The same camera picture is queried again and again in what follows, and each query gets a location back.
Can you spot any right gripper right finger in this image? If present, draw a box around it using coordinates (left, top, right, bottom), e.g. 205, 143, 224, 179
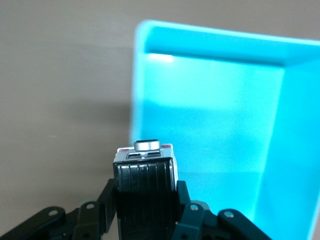
172, 179, 273, 240

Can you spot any cyan plastic bin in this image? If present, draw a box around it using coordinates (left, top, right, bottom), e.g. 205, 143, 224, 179
129, 19, 320, 240

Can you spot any white jeep toy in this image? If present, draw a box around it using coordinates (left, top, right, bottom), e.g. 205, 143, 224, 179
112, 137, 179, 240

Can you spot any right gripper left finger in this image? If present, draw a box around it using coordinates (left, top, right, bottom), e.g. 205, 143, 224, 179
0, 178, 119, 240

